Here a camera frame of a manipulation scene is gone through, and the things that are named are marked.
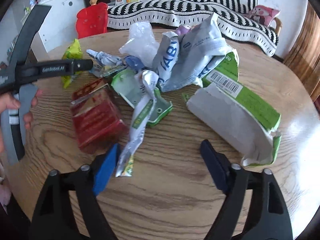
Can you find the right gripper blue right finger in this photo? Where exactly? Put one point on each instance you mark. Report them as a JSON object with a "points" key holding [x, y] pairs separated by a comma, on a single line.
{"points": [[267, 218]]}

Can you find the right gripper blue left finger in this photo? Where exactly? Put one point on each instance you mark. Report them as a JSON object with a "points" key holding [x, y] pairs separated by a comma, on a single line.
{"points": [[53, 217]]}

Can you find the grey white pouch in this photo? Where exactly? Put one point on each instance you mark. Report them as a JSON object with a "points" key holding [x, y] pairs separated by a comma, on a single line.
{"points": [[183, 59]]}

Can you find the yellow green snack wrapper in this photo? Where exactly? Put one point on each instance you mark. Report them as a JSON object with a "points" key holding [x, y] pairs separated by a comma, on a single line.
{"points": [[72, 52]]}

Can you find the purple plush toy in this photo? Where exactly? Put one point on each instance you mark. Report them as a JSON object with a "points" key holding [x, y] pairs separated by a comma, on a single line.
{"points": [[183, 29]]}

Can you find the red cigarette box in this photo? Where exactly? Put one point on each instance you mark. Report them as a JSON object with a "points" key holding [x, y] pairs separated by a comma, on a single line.
{"points": [[97, 120]]}

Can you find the person's left hand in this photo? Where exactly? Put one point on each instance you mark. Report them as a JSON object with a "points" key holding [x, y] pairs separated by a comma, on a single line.
{"points": [[9, 102]]}

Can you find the green white wrapper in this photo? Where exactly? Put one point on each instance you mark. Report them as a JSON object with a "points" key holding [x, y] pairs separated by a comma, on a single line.
{"points": [[140, 91]]}

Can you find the brown curtain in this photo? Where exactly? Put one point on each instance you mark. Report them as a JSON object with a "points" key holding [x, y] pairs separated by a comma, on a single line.
{"points": [[303, 58]]}

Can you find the white cabinet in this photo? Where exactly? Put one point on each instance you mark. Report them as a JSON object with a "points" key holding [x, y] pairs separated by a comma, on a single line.
{"points": [[58, 27]]}

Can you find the small blue white wrapper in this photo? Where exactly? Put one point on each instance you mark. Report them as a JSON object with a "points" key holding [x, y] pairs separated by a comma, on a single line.
{"points": [[109, 65]]}

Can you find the green white paper bag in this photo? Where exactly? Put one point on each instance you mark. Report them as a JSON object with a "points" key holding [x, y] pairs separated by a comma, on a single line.
{"points": [[238, 115]]}

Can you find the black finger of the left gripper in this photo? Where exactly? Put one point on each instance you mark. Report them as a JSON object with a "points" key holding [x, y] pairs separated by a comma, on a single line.
{"points": [[48, 69]]}

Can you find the clear plastic bag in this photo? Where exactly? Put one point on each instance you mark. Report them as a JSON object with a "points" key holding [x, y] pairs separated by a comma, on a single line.
{"points": [[141, 43]]}

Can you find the red plastic chair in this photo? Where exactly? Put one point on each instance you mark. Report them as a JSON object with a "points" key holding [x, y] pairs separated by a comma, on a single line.
{"points": [[92, 20]]}

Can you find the pink cartoon cushion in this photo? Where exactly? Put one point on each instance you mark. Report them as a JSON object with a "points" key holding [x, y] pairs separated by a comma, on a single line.
{"points": [[263, 15]]}

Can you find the black white striped sofa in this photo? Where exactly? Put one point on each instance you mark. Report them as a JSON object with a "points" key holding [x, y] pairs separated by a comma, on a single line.
{"points": [[232, 18]]}

